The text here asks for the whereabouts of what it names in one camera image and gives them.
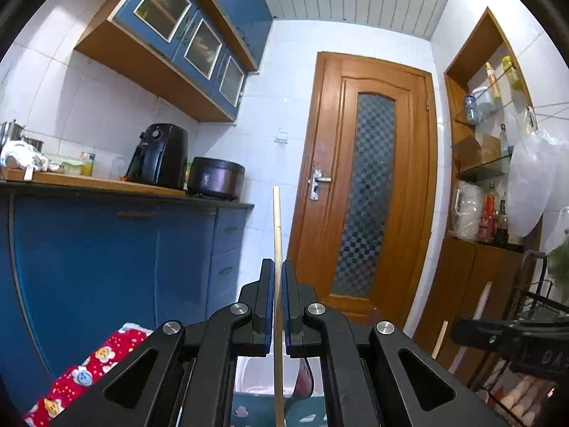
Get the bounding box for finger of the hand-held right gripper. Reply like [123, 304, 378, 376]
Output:
[450, 318, 512, 350]

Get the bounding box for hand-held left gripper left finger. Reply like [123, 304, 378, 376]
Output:
[53, 258, 275, 427]

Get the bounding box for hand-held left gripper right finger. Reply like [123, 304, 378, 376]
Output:
[281, 259, 512, 427]

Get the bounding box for wooden chopstick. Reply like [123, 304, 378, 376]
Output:
[272, 186, 285, 427]
[451, 280, 492, 372]

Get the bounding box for person's right hand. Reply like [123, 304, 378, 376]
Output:
[500, 380, 558, 423]

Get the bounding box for thin wooden stick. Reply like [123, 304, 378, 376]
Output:
[432, 321, 448, 359]

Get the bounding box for wooden shelf unit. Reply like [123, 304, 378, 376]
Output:
[445, 6, 545, 374]

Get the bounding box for white plastic bin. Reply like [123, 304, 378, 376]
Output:
[233, 356, 327, 397]

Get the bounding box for teal floor mat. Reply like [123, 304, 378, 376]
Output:
[231, 391, 330, 427]

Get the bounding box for green vegetables in bag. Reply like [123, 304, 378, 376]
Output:
[544, 207, 569, 285]

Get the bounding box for dark glass bottle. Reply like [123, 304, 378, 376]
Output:
[495, 193, 510, 246]

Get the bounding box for red bottle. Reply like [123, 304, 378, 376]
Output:
[478, 182, 499, 243]

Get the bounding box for white plastic jug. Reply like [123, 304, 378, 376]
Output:
[451, 181, 483, 243]

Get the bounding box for dark rice cooker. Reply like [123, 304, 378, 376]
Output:
[187, 157, 246, 201]

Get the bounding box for white plastic bag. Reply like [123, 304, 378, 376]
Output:
[507, 129, 569, 238]

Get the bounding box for blue kitchen base cabinet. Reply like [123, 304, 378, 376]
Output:
[0, 180, 255, 410]

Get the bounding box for brown wooden door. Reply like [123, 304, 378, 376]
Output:
[287, 51, 438, 330]

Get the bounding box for cardboard box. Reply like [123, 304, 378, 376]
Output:
[451, 133, 503, 170]

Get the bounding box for black air fryer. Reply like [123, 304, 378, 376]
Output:
[124, 123, 190, 190]

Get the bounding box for red smiley flower tablecloth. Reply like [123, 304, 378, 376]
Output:
[24, 322, 154, 427]

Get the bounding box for wooden cutting board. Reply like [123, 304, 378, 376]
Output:
[0, 169, 187, 197]

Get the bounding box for clear jar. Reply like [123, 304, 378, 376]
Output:
[464, 93, 481, 125]

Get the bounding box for yellow bottle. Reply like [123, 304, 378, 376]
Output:
[502, 56, 521, 90]
[485, 62, 501, 103]

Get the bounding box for white cloth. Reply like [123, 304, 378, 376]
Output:
[0, 140, 49, 172]

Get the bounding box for metal cup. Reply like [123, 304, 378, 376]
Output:
[0, 120, 25, 152]

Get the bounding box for black wire rack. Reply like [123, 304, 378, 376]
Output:
[467, 251, 569, 427]

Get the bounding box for metal door handle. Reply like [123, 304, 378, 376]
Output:
[309, 169, 333, 201]

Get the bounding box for blue wall cabinet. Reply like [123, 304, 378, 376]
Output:
[73, 0, 273, 123]

